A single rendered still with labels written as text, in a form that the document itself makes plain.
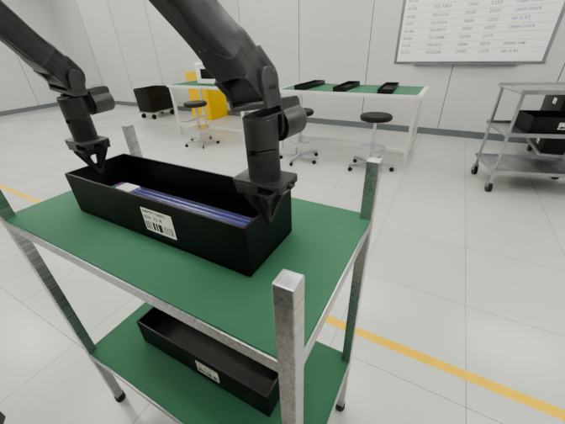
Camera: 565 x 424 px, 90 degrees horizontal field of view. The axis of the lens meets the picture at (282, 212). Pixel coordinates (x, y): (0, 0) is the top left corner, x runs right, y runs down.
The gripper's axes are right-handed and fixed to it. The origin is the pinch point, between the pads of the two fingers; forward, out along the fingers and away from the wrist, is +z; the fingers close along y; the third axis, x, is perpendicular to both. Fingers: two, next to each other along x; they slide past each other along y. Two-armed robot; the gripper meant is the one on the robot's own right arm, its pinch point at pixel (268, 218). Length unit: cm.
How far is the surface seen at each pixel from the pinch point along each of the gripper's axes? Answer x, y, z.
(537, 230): -215, -108, 108
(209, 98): -414, 396, 63
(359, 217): -21.8, -12.6, 9.1
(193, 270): 11.8, 11.1, 8.4
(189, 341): 0, 41, 67
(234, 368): 1, 20, 67
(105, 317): -3, 122, 102
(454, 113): -466, -35, 78
